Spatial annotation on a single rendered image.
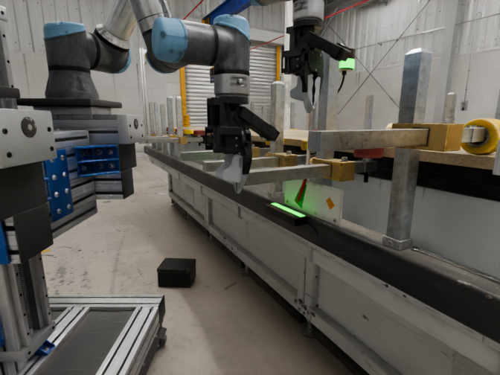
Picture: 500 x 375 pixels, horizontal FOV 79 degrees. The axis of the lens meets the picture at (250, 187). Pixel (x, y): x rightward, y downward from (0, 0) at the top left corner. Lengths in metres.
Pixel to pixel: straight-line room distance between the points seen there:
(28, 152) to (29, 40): 8.23
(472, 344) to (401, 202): 0.29
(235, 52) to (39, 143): 0.40
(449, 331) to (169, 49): 0.77
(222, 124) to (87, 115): 0.54
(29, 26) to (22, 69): 0.94
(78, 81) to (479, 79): 8.13
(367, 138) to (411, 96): 0.19
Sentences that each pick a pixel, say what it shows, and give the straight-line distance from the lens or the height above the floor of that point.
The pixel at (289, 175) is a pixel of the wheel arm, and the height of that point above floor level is 0.85.
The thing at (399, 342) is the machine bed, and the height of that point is 0.27.
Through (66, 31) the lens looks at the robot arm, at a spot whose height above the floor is 1.23.
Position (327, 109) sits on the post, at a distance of 0.86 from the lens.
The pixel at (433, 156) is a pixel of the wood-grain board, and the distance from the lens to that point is 0.89.
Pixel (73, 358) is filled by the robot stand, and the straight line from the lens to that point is 1.28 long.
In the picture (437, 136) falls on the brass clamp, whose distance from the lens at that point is 0.66.
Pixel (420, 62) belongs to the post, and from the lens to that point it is 0.70.
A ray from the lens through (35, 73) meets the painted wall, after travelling 8.70.
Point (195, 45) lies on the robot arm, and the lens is 0.62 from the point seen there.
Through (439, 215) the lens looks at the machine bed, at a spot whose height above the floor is 0.73.
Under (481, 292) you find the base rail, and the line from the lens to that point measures 0.66.
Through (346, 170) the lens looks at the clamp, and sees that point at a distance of 0.82.
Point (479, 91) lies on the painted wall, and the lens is 8.52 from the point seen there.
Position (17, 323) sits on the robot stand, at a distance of 1.09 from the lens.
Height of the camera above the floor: 0.98
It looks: 13 degrees down
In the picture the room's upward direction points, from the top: straight up
